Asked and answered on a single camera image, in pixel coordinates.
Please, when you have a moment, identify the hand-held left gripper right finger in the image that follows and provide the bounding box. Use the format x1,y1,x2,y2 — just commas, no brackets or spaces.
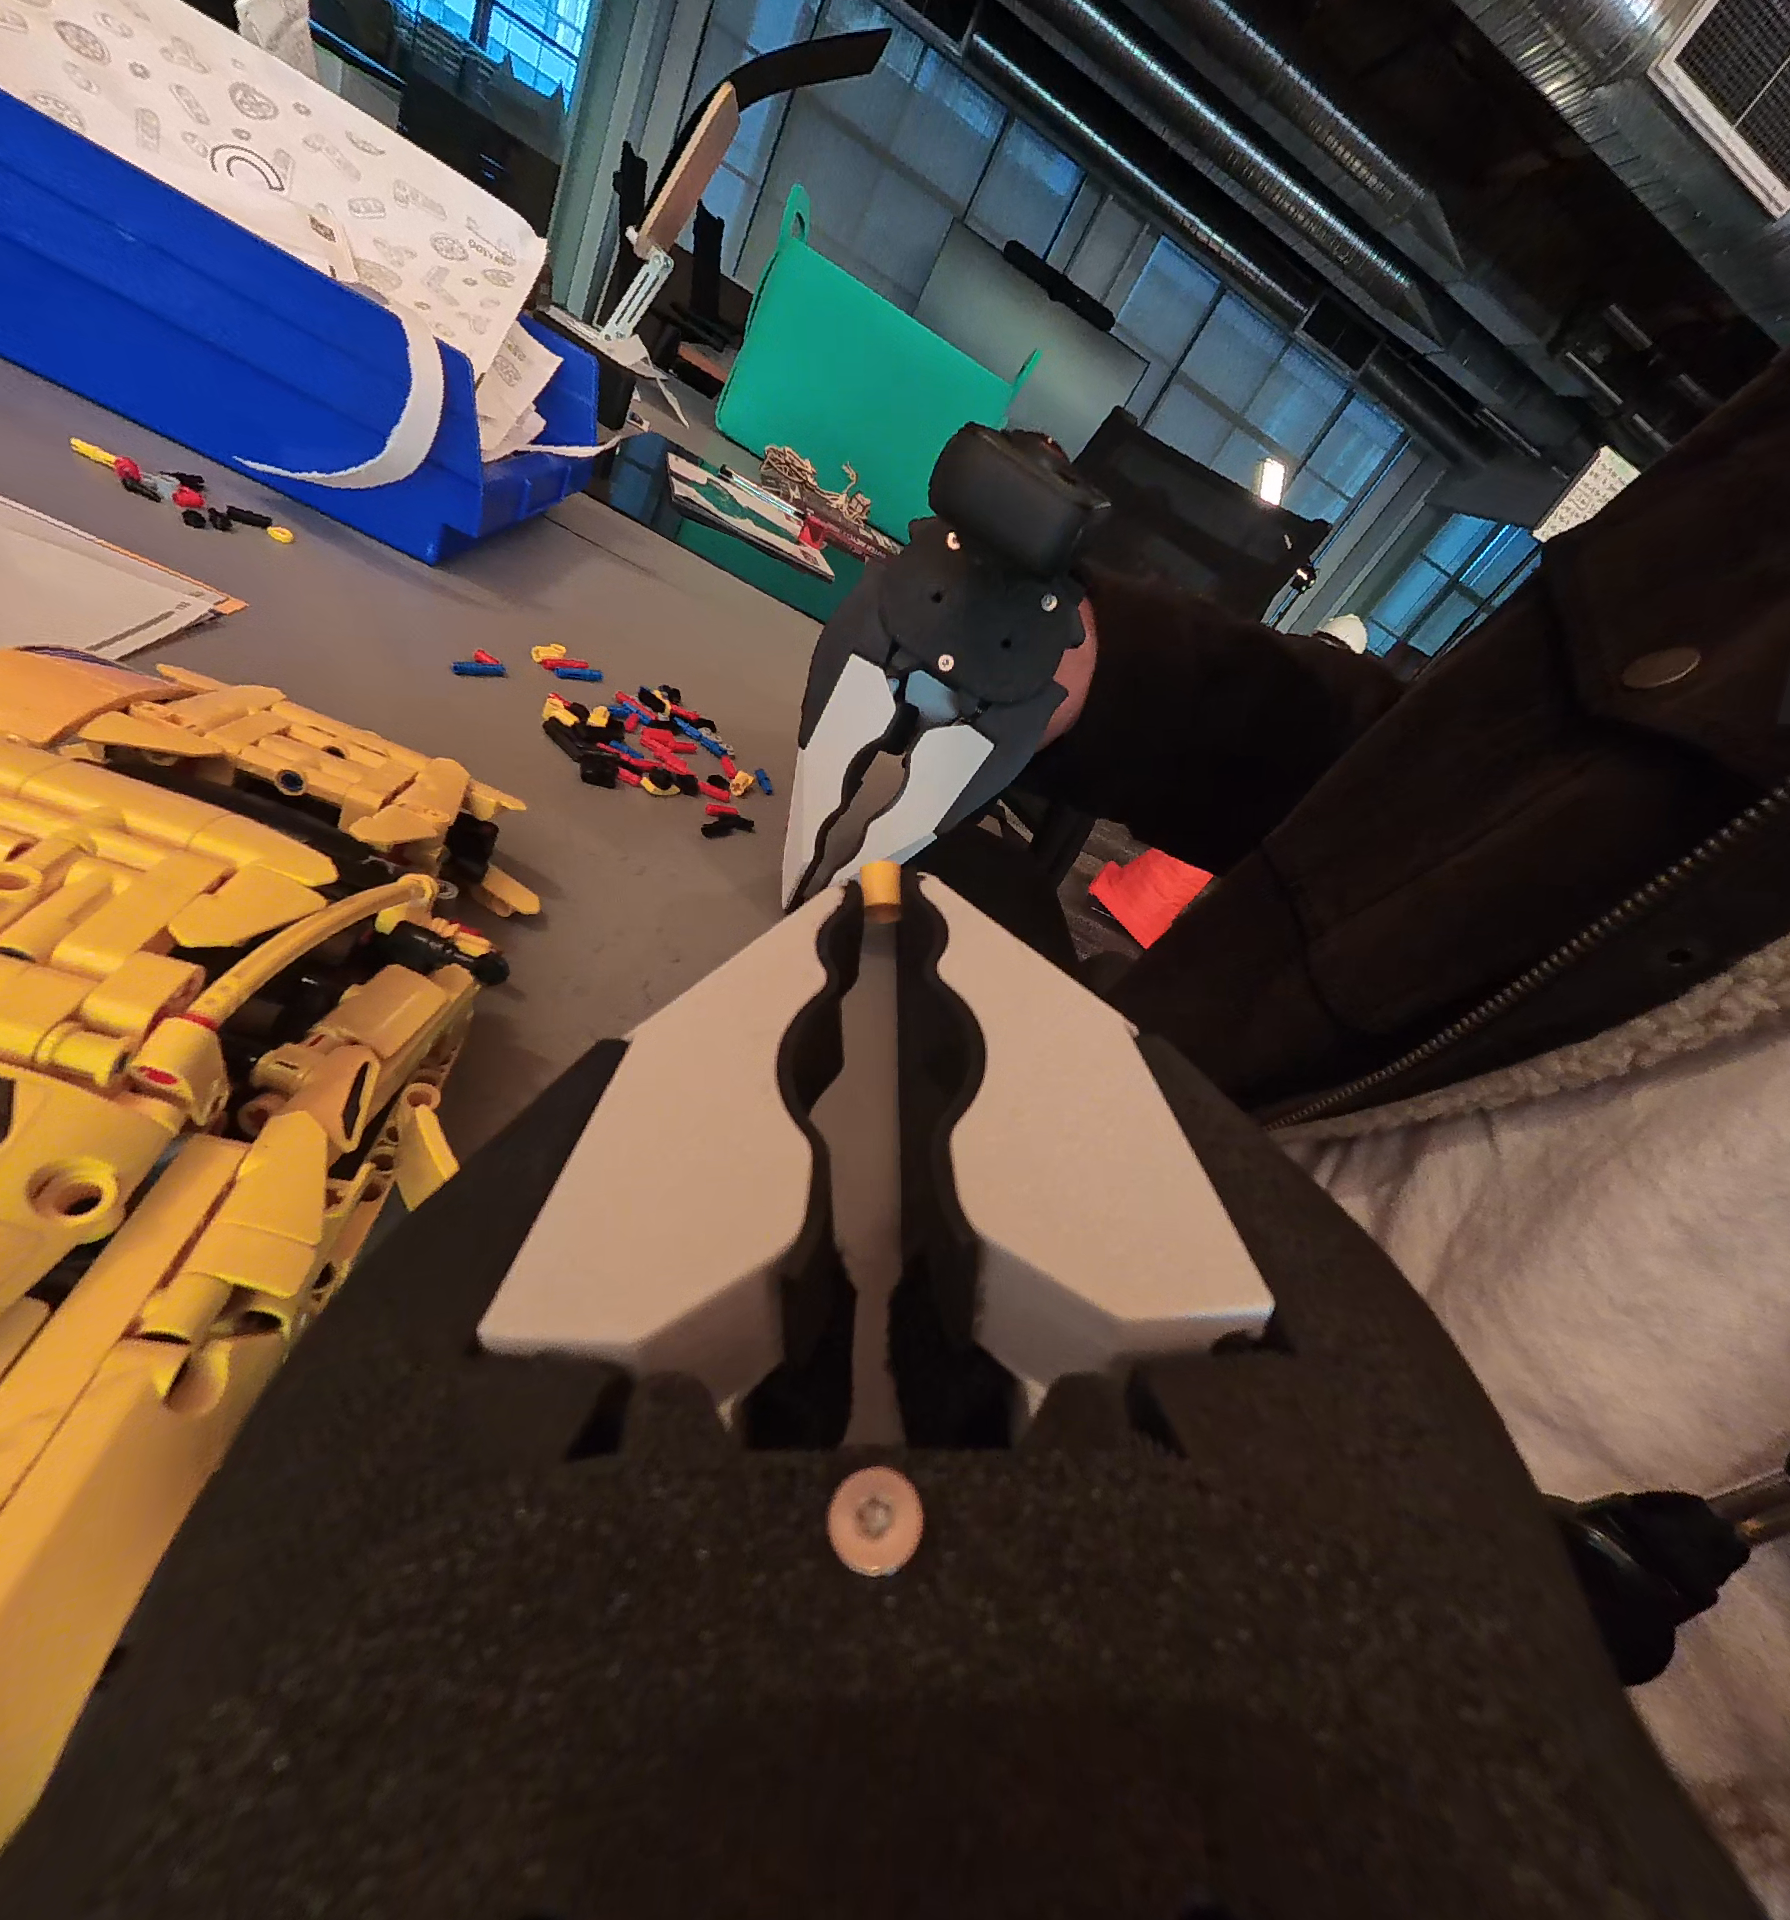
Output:
909,872,1275,1430

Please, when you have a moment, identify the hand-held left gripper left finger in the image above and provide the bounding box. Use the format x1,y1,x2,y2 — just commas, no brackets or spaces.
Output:
473,879,855,1430

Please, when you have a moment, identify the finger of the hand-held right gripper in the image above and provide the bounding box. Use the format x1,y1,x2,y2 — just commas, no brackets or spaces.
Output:
778,654,900,916
830,715,997,889

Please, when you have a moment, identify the pile of coloured brick pins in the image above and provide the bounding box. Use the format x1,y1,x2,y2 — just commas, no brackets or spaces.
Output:
450,643,777,843

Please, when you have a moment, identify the instruction booklet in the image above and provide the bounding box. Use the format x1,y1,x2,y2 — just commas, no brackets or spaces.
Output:
0,465,254,667

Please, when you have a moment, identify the person's right forearm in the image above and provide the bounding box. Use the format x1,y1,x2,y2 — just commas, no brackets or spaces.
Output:
1047,569,1406,879

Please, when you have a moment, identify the person's right hand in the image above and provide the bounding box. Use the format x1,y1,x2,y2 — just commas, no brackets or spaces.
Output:
1059,598,1108,741

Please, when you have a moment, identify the orange-red ribbed object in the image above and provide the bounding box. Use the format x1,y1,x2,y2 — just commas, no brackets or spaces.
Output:
1088,847,1214,949

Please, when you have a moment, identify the flat printed box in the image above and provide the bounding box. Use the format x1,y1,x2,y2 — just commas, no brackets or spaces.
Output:
669,447,904,584

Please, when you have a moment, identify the dark fleece-lined jacket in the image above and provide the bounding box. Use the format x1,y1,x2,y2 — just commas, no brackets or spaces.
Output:
1120,294,1790,1128

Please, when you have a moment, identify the yellow toy brick car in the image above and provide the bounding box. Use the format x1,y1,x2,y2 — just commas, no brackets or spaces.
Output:
0,645,543,1847

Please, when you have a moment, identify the small cluster of brick pins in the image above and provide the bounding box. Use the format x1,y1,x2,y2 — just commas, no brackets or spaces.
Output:
71,435,300,547

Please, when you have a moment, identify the gridded window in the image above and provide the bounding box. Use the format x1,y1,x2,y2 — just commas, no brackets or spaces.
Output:
393,0,596,70

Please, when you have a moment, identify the blue plastic bin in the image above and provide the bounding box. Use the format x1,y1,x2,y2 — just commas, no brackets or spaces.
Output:
0,51,604,569

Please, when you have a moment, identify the white patterned paper bag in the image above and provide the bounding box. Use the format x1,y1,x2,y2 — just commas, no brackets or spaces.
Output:
0,0,620,489

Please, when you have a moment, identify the white air vent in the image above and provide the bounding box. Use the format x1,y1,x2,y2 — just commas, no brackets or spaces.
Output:
1648,0,1790,217

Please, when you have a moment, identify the black lanyard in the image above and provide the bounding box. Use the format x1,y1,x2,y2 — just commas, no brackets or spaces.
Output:
1555,1402,1790,1688

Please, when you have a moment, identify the silver ventilation duct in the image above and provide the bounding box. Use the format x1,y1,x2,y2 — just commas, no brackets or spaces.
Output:
1451,0,1790,339

